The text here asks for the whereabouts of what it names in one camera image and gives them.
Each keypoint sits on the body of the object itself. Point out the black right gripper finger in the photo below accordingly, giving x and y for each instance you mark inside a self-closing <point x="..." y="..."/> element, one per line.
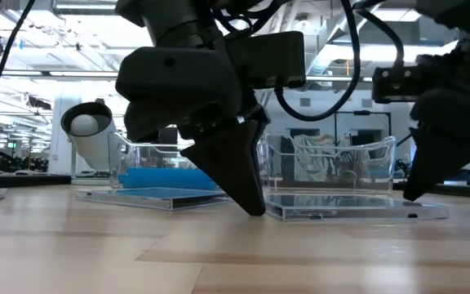
<point x="435" y="163"/>

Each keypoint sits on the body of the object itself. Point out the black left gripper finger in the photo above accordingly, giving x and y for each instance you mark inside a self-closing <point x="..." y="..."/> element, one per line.
<point x="231" y="171"/>

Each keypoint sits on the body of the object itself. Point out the clear plastic bin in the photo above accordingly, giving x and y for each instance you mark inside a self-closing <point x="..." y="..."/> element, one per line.
<point x="384" y="159"/>
<point x="114" y="163"/>

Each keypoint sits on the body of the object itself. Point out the dark monitor screen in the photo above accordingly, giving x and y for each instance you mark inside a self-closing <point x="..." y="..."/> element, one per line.
<point x="169" y="134"/>

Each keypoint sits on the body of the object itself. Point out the grey draped cover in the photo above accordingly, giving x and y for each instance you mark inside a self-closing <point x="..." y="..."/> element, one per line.
<point x="312" y="159"/>

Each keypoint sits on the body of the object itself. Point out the long ceiling light bar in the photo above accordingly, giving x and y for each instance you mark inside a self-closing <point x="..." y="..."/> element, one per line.
<point x="84" y="73"/>

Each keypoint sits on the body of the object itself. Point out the ceiling smoke detector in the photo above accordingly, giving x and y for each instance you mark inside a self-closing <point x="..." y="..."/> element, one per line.
<point x="302" y="18"/>

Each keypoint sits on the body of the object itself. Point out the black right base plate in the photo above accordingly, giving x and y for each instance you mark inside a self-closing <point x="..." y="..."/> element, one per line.
<point x="463" y="191"/>

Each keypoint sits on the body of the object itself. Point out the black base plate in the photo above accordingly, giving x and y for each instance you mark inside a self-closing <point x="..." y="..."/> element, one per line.
<point x="463" y="191"/>
<point x="23" y="180"/>

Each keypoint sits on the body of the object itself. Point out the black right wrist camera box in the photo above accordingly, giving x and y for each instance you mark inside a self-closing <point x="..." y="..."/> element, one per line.
<point x="398" y="83"/>

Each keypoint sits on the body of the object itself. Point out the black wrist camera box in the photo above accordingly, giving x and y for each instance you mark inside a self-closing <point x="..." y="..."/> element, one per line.
<point x="398" y="83"/>
<point x="267" y="57"/>

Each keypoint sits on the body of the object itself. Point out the grey wall vent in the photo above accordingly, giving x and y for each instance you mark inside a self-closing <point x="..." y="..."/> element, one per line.
<point x="305" y="102"/>
<point x="366" y="103"/>

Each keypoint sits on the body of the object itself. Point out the black frame stand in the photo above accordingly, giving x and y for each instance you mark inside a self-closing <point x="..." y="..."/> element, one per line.
<point x="361" y="112"/>

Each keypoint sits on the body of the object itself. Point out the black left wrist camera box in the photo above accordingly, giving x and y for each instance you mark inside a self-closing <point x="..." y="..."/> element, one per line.
<point x="267" y="57"/>

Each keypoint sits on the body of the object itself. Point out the slanted silver ceiling duct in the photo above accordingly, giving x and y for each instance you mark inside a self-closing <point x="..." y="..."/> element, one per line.
<point x="325" y="53"/>

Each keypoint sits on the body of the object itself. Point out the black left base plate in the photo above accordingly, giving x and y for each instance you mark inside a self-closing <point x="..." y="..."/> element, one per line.
<point x="23" y="180"/>

